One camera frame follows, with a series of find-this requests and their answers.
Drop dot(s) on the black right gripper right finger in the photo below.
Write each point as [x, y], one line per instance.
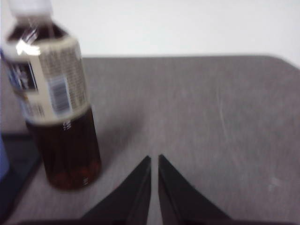
[178, 199]

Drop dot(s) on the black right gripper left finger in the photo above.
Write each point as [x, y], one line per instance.
[131, 199]

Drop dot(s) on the dark oolong tea bottle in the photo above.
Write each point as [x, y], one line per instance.
[63, 145]

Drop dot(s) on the dark blue rectangular tray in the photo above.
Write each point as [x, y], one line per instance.
[21, 159]

